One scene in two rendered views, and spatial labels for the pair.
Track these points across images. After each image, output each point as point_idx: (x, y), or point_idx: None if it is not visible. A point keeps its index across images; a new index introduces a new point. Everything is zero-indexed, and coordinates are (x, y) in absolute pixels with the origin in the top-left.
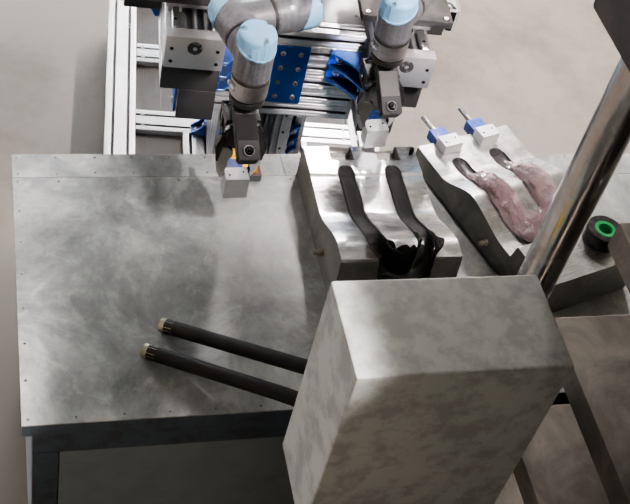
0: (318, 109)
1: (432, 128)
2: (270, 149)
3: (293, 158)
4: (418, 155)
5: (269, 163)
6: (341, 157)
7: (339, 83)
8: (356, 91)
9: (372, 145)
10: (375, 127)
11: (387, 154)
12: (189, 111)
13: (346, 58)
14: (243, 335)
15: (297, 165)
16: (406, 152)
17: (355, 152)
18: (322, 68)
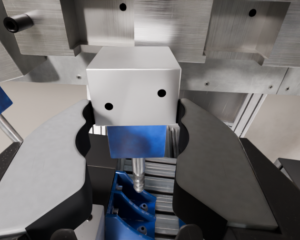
0: (153, 163)
1: None
2: (168, 136)
3: (258, 83)
4: (26, 60)
5: None
6: (215, 45)
7: (140, 194)
8: (121, 185)
9: (144, 48)
10: (142, 87)
11: (95, 44)
12: None
13: (136, 237)
14: None
15: (261, 66)
16: (38, 29)
17: (195, 36)
18: (156, 211)
